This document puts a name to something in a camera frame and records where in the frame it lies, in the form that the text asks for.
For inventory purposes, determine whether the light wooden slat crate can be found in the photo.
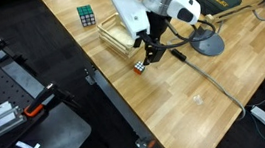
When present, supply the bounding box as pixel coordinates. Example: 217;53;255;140
95;10;145;63

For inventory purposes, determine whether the large Rubik's cube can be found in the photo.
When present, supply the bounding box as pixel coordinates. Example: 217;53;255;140
76;4;98;29

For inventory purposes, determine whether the grey metal table rail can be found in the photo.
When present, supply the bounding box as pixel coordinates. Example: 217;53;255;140
83;58;157;148

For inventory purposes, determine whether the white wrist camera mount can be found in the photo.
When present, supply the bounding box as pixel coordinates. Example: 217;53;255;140
109;0;153;43

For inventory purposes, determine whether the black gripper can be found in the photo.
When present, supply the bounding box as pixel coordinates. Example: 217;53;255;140
130;9;176;68

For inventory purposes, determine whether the black rounded mat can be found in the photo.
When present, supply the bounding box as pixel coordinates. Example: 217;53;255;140
0;98;95;148

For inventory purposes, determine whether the small Rubik's cube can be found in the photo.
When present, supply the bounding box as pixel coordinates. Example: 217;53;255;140
132;59;148;77

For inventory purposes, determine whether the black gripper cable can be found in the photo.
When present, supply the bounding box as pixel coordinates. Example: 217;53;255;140
136;11;220;53

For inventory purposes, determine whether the black cable connector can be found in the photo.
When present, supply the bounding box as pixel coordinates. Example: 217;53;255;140
170;47;188;63

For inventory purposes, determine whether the grey metal plate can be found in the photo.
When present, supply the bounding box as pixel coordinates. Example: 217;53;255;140
0;57;48;103

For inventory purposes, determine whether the black perforated board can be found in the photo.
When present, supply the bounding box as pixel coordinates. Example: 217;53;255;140
0;55;51;133

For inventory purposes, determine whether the grey round lamp base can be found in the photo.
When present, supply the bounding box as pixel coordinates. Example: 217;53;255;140
188;26;227;60

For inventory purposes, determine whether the grey cable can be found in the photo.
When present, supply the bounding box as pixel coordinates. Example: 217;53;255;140
166;31;248;127

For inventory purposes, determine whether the small clear plastic piece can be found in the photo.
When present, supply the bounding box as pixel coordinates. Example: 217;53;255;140
192;94;205;107

